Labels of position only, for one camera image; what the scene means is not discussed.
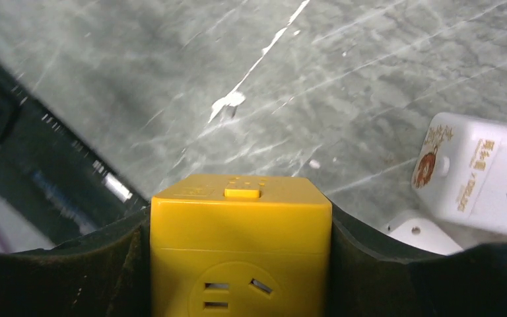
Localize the white cube adapter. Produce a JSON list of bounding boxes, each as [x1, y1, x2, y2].
[[411, 112, 507, 236]]

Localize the yellow cube adapter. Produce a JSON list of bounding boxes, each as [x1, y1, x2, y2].
[[150, 174, 332, 316]]

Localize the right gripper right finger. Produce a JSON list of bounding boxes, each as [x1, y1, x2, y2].
[[325, 206, 507, 316]]

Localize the small white plug adapter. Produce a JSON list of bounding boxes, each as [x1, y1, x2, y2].
[[381, 210, 463, 256]]

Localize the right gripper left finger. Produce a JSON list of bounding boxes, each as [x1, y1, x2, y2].
[[0, 209, 151, 316]]

